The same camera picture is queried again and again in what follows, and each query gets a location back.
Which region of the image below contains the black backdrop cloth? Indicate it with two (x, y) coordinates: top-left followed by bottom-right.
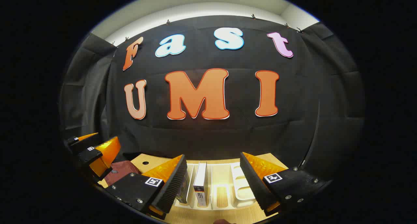
(59, 15), (365, 182)

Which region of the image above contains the white bookshelf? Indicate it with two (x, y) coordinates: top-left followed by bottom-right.
(174, 162), (258, 210)

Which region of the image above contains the white spine book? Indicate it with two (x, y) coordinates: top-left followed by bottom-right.
(193, 162), (209, 208)

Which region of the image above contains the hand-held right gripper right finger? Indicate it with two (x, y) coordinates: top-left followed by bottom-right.
(240, 152), (333, 217)

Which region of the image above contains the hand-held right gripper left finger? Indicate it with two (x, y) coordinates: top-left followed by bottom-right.
(105, 154), (188, 220)

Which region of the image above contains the maroon schoolbag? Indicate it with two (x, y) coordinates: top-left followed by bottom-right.
(104, 161), (141, 187)

